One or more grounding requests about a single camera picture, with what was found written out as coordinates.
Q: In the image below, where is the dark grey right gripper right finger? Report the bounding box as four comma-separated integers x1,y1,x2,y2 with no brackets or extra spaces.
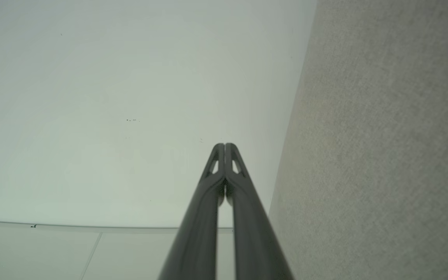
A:
226,143,294,280

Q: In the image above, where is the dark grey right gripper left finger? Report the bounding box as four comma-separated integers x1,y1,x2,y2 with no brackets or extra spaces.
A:
158,143,225,280

